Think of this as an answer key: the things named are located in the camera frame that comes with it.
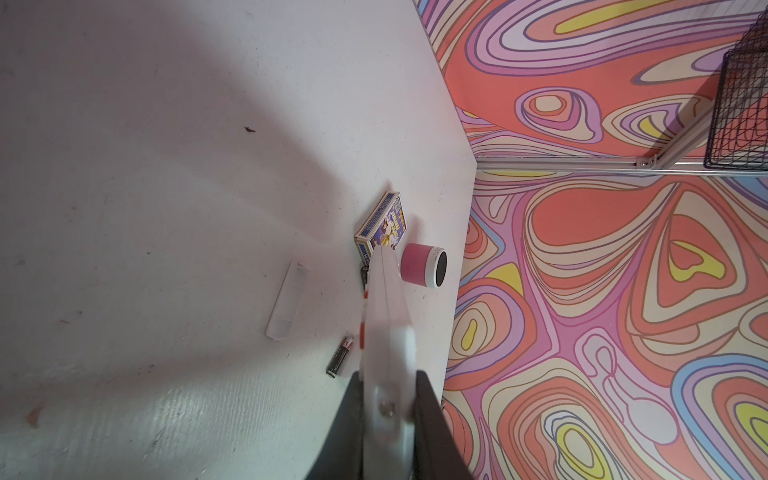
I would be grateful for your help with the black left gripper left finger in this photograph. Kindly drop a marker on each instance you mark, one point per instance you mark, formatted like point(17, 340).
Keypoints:
point(341, 456)

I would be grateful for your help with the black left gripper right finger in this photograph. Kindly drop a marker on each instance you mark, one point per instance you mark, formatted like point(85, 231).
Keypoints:
point(436, 455)

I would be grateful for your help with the black gold AAA battery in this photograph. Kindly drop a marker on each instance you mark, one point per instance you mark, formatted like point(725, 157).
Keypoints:
point(339, 357)

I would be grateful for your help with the white remote with coloured buttons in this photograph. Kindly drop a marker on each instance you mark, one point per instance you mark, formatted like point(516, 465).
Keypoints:
point(388, 372)

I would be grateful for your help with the pink round black-top pad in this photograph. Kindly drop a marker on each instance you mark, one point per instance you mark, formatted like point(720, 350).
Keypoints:
point(424, 265)

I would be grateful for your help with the purple printed card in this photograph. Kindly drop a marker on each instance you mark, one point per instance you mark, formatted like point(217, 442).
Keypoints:
point(385, 226)

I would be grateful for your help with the black wire basket back wall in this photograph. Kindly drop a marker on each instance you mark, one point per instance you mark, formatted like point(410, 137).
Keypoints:
point(737, 138)

